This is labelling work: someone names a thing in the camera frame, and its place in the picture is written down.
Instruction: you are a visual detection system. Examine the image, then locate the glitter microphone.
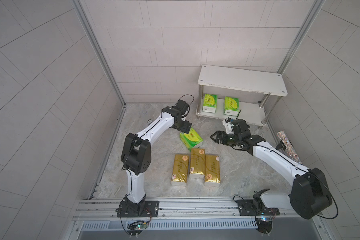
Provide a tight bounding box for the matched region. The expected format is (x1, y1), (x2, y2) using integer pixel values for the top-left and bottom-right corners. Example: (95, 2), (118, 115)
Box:
(276, 131), (302, 164)

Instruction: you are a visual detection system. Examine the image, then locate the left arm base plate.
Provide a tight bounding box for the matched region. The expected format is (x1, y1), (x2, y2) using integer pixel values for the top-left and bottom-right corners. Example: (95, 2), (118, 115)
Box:
(116, 199), (160, 218)

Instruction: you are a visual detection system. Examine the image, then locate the left circuit board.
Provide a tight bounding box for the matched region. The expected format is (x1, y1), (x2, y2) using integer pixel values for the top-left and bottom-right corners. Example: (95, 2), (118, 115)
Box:
(127, 221), (149, 238)

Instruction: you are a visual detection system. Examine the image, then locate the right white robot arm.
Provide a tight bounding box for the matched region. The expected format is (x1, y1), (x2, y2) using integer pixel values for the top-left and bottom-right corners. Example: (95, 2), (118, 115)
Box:
(210, 131), (336, 220)

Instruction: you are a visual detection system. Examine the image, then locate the green tissue pack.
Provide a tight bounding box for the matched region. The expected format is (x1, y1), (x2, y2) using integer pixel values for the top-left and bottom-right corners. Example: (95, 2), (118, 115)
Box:
(202, 94), (217, 113)
(224, 97), (240, 117)
(180, 128), (203, 151)

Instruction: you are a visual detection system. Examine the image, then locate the circuit board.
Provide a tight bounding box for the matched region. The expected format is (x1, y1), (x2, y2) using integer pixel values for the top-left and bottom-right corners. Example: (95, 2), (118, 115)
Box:
(255, 216), (273, 235)
(127, 221), (149, 238)

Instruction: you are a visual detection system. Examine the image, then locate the white two-tier shelf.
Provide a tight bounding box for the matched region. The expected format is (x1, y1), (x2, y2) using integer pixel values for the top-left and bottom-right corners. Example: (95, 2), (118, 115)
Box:
(195, 65), (288, 127)

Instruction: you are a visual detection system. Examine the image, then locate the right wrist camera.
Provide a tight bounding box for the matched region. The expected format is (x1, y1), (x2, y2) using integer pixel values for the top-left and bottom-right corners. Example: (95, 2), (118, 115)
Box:
(222, 118), (250, 135)

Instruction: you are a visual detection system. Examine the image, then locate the gold tissue pack left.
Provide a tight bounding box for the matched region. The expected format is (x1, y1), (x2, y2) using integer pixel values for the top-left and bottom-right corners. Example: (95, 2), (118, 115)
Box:
(171, 154), (190, 187)

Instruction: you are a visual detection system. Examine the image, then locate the gold tissue pack middle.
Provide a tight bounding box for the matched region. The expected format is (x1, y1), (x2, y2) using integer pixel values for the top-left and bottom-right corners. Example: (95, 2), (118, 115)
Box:
(189, 148), (205, 179)

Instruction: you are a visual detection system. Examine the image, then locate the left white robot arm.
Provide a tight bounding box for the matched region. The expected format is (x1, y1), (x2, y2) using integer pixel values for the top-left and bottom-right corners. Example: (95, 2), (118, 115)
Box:
(121, 101), (192, 206)

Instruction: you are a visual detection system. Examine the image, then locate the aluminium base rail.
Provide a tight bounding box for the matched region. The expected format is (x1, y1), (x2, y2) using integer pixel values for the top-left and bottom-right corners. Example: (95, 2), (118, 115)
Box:
(71, 197), (320, 233)

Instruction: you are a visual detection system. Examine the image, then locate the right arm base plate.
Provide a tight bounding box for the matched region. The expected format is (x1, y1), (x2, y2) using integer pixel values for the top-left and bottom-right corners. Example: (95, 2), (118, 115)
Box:
(235, 199), (280, 217)

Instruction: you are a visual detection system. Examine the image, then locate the gold tissue pack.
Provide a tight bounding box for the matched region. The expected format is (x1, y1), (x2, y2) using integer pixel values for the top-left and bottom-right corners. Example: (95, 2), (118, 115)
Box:
(171, 154), (190, 187)
(189, 148), (205, 179)
(204, 155), (221, 187)

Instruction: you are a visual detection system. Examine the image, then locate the gold tissue pack right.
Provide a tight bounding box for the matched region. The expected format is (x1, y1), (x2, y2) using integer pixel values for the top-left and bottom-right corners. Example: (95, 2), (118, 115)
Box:
(204, 155), (221, 187)

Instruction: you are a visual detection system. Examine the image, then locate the right circuit board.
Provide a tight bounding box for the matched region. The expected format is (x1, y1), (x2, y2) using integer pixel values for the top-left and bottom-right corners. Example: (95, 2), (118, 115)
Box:
(255, 216), (273, 235)

